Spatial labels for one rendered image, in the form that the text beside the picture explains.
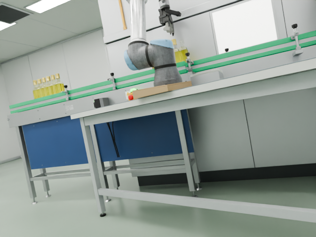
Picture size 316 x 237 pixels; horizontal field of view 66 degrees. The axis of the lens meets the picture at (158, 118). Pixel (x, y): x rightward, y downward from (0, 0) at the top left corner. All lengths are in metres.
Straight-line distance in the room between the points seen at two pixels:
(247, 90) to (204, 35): 1.01
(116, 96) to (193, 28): 0.79
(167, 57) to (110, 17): 1.21
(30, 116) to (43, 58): 4.67
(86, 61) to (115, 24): 3.91
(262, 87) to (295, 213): 0.50
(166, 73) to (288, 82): 0.54
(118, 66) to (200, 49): 0.75
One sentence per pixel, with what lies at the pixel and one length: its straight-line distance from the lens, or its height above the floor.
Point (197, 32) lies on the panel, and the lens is 1.99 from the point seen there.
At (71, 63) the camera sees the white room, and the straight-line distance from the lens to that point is 6.42.
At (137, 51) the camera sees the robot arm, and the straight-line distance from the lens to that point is 1.29.
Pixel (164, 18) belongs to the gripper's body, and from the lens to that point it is 1.92.
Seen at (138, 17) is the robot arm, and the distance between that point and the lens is 1.40.
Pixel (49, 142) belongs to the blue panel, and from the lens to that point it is 2.39.
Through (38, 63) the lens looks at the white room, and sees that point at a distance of 7.16.
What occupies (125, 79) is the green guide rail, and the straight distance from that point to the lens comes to 1.87.
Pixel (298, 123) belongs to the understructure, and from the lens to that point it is 1.96.
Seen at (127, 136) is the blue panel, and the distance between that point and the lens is 1.89.
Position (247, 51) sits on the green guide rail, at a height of 0.94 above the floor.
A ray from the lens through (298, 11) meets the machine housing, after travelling 2.01.
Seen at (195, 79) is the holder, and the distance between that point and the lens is 1.47.
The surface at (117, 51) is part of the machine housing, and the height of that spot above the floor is 1.24.
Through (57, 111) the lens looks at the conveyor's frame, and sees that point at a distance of 2.25.
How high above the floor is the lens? 0.68
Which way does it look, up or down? 2 degrees down
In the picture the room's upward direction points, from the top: 11 degrees counter-clockwise
